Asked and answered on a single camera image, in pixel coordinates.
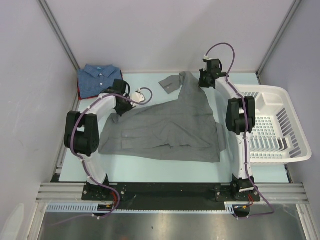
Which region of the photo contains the grey long sleeve shirt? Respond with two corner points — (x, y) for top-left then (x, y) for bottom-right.
(98, 71), (226, 163)

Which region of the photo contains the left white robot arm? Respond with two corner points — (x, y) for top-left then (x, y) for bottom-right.
(64, 79), (134, 200)

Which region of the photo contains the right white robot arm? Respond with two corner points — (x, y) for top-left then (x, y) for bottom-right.
(198, 56), (256, 202)

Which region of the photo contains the folded blue checked shirt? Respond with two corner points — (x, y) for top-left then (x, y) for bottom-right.
(77, 64), (123, 100)

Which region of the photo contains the folded red shirt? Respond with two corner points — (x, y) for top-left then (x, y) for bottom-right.
(77, 70), (123, 100)

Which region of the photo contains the white plastic laundry basket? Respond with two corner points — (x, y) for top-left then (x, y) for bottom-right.
(236, 84), (312, 165)

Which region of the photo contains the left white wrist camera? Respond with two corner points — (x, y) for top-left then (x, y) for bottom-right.
(130, 91), (146, 104)

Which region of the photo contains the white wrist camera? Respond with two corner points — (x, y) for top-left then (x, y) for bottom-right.
(130, 91), (146, 104)
(202, 55), (212, 62)

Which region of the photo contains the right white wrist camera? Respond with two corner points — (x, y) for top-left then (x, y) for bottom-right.
(202, 55), (212, 62)

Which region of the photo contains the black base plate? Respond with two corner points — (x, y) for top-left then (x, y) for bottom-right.
(81, 182), (261, 211)

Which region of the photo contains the white slotted cable duct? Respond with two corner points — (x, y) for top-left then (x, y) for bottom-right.
(46, 202), (235, 215)

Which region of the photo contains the right aluminium corner post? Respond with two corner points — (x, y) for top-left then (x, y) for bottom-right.
(255, 0), (304, 79)

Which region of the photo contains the aluminium corner post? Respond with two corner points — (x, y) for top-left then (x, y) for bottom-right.
(255, 0), (304, 79)
(36, 0), (80, 71)

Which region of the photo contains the left aluminium corner post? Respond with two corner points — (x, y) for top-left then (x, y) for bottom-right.
(36, 0), (80, 71)

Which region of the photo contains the aluminium frame rail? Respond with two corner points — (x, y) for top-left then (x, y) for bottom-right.
(36, 182), (309, 204)

